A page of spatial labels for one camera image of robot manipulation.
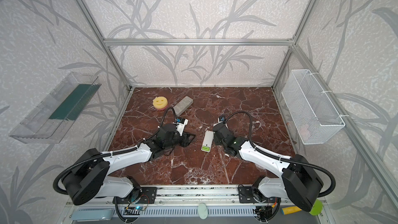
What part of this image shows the pale green oval knob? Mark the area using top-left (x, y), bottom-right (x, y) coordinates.
top-left (198, 203), bottom-right (208, 220)

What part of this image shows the white remote with batteries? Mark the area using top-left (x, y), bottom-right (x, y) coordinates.
top-left (201, 130), bottom-right (214, 152)

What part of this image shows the yellow smiley sponge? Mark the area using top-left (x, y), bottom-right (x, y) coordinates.
top-left (152, 96), bottom-right (169, 111)

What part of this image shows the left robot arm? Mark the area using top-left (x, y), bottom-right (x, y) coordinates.
top-left (52, 123), bottom-right (196, 205)

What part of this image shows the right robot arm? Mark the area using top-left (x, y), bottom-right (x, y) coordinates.
top-left (212, 122), bottom-right (336, 212)

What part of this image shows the white wire mesh basket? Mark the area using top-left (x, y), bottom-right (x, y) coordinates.
top-left (282, 69), bottom-right (345, 145)

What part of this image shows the green yellow toy hammer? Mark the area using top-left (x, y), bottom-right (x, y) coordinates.
top-left (281, 200), bottom-right (323, 216)

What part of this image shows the clear plastic wall shelf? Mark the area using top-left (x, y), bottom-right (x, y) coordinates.
top-left (9, 72), bottom-right (101, 144)

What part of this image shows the grey stone block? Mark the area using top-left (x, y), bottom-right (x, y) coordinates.
top-left (173, 96), bottom-right (193, 117)

